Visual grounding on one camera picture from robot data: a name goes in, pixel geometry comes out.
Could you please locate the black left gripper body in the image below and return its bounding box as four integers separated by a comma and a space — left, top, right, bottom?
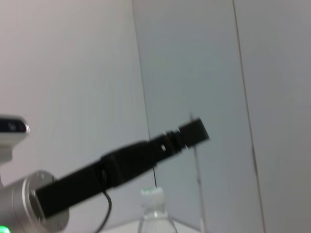
35, 135, 182, 219

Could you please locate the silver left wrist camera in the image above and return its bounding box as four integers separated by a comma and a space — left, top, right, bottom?
0, 115, 31, 171

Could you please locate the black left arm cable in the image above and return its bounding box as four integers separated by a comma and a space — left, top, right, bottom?
94, 191, 113, 233

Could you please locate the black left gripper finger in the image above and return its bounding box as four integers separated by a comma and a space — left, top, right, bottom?
164, 117, 211, 154

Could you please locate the clear water bottle green label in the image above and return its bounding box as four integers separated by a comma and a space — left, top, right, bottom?
138, 186, 178, 233

